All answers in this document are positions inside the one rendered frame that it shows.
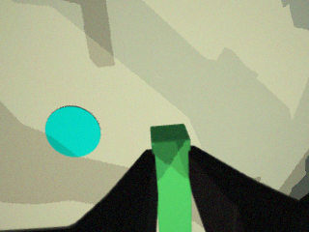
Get cyan circle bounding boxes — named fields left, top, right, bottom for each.
left=45, top=106, right=100, bottom=158

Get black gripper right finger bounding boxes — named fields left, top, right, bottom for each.
left=188, top=145, right=309, bottom=232

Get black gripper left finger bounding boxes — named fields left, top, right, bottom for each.
left=0, top=149, right=158, bottom=232

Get green rectangular post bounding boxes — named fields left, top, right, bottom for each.
left=150, top=124, right=192, bottom=232

